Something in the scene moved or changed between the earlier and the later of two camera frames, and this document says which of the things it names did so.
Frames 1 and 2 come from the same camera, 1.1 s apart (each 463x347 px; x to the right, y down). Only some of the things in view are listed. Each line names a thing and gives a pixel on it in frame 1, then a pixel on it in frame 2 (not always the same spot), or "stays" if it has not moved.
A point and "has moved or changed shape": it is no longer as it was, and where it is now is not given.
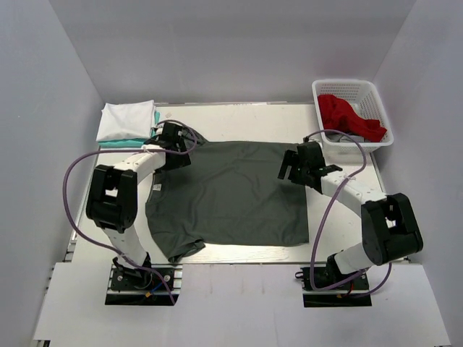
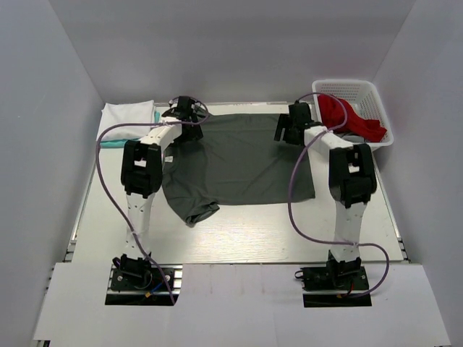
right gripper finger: x=286 y=172 -> x=279 y=134
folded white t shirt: x=130 y=120 stays
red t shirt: x=336 y=113 stays
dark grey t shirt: x=228 y=194 has moved or changed shape
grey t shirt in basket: x=341 y=137 stays
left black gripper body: x=177 y=159 -> x=195 y=131
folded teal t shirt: x=129 y=142 stays
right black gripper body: x=291 y=167 -> x=283 y=130
